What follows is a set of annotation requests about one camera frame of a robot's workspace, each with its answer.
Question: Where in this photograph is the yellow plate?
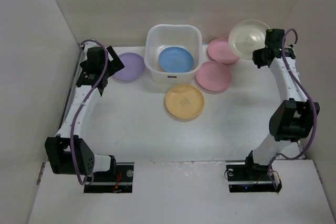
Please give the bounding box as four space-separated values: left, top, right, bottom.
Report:
165 84 205 120

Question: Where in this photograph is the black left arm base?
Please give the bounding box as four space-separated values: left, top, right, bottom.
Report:
83 163 134 194

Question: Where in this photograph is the white plastic bin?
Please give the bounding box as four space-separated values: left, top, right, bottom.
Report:
144 24 203 85

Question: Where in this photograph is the cream plate back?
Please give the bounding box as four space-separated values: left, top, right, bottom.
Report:
228 19 270 60

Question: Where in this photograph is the pink plate front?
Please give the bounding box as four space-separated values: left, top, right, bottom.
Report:
195 61 232 92

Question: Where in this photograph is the blue plate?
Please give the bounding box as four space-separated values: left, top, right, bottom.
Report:
158 47 194 73

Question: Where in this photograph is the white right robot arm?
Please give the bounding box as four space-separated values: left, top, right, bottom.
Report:
243 28 320 179

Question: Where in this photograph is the metal rail left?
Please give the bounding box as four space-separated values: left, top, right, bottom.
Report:
59 47 84 128

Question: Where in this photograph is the purple plate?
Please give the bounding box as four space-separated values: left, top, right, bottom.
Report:
112 52 145 81

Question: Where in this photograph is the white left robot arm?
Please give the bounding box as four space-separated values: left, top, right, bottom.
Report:
45 46 124 185

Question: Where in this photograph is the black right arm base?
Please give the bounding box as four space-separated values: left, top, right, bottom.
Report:
224 161 282 193

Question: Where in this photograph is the pink plate back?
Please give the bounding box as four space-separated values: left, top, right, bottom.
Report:
207 38 239 65

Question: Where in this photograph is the pink plate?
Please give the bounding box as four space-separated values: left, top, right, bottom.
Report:
207 38 239 65
195 61 232 92

